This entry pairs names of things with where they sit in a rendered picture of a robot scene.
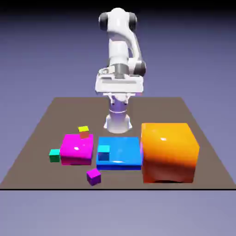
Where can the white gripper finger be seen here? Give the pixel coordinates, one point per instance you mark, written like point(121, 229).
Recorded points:
point(126, 100)
point(112, 100)

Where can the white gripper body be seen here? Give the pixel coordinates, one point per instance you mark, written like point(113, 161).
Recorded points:
point(119, 84)

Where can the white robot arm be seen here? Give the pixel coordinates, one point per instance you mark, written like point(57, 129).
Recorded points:
point(118, 36)

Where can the small yellow cube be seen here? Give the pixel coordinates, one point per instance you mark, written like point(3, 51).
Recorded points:
point(83, 131)

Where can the small cyan cube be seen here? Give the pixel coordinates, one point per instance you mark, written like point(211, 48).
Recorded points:
point(103, 153)

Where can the small purple cube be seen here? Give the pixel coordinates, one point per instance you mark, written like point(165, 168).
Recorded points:
point(93, 176)

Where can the small green cube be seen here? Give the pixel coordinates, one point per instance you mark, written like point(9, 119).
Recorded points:
point(54, 155)

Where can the large blue box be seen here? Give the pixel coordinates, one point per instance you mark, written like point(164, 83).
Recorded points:
point(121, 153)

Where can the large magenta box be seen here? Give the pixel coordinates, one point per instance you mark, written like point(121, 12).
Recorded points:
point(76, 149)

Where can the large orange box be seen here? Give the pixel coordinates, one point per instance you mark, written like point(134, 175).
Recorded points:
point(168, 153)

